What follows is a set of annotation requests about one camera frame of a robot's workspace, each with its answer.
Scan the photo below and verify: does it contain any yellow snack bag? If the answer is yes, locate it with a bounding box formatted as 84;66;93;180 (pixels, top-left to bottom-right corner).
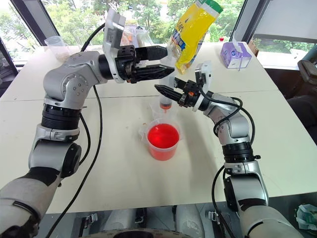
169;0;224;75

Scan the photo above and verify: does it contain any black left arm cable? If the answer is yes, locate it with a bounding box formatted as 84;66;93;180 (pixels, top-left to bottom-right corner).
45;22;106;238

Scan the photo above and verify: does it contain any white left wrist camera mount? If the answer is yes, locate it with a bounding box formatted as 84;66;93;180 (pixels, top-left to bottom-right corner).
102;8;126;84

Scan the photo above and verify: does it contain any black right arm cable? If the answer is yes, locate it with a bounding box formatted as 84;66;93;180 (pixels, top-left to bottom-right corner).
198;74;256;238

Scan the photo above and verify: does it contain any clear cup with pale contents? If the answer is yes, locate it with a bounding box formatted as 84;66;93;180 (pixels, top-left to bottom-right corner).
44;35;71;62

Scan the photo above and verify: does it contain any black window frame post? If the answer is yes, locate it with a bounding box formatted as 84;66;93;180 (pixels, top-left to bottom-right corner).
232;0;271;43
9;0;60;47

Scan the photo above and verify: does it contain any crumpled green paper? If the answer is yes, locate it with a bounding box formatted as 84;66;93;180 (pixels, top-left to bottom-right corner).
295;204;317;232

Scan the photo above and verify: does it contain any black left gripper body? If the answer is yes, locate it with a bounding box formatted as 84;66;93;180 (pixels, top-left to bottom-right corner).
114;45;138;84

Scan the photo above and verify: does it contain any empty clear measuring cup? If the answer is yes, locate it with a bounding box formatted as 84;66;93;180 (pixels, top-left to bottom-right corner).
149;101;178;124

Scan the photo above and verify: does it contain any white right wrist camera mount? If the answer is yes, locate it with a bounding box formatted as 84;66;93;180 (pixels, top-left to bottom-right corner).
194;61;212;112

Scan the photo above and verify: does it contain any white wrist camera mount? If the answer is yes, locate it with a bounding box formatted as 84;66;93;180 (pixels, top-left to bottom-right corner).
194;61;212;112
102;8;126;84

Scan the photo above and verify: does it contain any clear plastic syringe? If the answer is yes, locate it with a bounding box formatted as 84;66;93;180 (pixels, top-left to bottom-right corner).
159;74;175;111

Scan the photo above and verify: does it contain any clear plastic bag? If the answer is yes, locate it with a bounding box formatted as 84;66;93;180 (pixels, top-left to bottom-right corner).
120;24;155;48

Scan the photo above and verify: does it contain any cup of red liquid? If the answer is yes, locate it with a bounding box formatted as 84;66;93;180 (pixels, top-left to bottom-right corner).
138;119;182;162

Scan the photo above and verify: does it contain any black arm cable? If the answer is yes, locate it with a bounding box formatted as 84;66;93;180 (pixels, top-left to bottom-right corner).
198;74;256;238
45;22;106;238

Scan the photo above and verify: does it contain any dark office chair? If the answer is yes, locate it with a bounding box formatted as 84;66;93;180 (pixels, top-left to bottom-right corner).
286;44;317;142

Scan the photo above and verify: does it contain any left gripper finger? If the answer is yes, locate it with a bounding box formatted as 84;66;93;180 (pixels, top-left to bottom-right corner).
135;45;168;62
134;64;175;81

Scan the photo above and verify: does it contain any purple tissue box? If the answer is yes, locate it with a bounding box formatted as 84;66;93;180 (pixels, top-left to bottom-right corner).
220;41;253;70

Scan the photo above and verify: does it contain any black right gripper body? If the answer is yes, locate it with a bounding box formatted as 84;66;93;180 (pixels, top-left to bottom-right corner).
178;79;202;109

